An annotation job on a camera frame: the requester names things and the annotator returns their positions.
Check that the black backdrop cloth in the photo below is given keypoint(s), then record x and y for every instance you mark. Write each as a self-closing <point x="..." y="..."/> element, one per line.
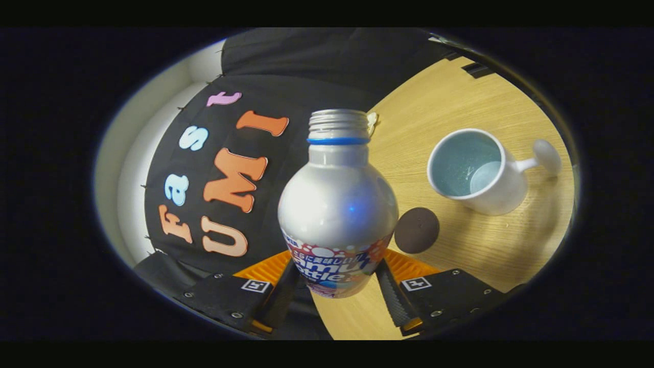
<point x="286" y="66"/>

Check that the dark round coaster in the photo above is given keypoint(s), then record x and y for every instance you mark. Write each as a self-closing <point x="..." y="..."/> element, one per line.
<point x="416" y="230"/>

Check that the silver bottle with colourful label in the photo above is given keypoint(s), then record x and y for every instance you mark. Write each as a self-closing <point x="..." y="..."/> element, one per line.
<point x="337" y="204"/>

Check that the wooden table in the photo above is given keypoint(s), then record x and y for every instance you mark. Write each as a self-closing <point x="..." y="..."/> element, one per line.
<point x="490" y="245"/>

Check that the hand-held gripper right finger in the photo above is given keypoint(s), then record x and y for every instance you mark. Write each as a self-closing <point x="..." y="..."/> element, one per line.
<point x="393" y="301"/>

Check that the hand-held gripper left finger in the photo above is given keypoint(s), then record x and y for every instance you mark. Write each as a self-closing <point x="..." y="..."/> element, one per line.
<point x="281" y="301"/>

